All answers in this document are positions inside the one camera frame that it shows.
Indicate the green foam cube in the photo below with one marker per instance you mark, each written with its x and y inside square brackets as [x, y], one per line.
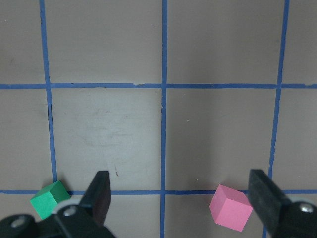
[46, 199]

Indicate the pink foam cube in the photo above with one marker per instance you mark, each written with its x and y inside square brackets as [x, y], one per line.
[230, 208]

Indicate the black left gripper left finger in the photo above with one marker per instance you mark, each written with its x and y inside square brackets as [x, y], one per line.
[82, 220]

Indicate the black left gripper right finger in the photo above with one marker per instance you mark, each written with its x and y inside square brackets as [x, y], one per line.
[283, 217]

